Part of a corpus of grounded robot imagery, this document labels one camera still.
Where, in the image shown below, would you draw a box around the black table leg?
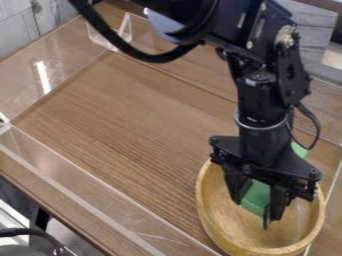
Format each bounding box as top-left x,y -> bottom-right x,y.
34,208 -> 50,231

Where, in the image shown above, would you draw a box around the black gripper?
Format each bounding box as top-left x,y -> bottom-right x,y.
208,116 -> 322,230

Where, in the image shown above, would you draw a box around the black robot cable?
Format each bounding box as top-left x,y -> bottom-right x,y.
65,0 -> 205,64

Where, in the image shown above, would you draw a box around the clear acrylic corner bracket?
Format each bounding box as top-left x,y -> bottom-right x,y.
85,13 -> 132,53

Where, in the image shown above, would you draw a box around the clear acrylic front wall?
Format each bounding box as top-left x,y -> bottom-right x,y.
0,124 -> 220,256

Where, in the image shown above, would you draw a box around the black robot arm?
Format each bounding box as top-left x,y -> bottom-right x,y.
145,0 -> 322,226

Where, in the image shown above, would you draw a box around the green rectangular block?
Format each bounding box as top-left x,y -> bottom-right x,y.
241,142 -> 308,218

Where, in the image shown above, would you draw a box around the brown wooden bowl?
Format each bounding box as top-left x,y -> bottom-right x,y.
195,160 -> 326,256

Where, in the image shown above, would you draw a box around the black cable bottom left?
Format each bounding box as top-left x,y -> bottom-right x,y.
0,227 -> 65,256

